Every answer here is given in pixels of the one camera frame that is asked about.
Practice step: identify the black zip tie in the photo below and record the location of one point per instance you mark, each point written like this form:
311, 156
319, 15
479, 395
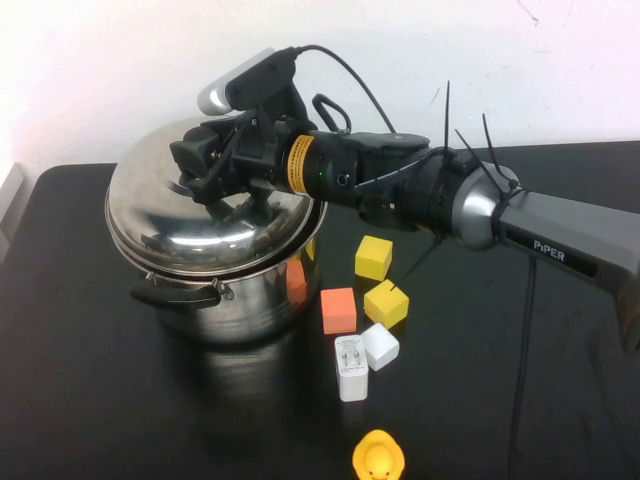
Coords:
492, 145
415, 262
472, 150
446, 120

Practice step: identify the small white charger block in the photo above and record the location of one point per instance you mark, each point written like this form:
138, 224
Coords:
381, 347

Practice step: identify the white charger with prongs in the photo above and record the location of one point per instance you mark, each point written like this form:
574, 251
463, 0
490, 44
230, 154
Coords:
352, 375

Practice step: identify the yellow rubber duck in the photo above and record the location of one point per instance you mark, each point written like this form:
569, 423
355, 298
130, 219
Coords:
377, 455

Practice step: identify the yellow cube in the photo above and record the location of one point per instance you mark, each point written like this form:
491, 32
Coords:
373, 256
386, 302

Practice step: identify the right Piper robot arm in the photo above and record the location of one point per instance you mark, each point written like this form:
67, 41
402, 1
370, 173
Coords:
550, 220

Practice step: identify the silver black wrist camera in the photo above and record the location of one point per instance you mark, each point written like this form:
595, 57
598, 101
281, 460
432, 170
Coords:
250, 80

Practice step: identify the steel pot lid black knob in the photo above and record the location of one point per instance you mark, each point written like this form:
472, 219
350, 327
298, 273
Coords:
145, 200

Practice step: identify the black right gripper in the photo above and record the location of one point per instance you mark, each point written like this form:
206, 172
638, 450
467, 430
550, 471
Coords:
250, 150

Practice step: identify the orange cube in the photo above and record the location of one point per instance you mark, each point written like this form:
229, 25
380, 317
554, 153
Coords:
339, 311

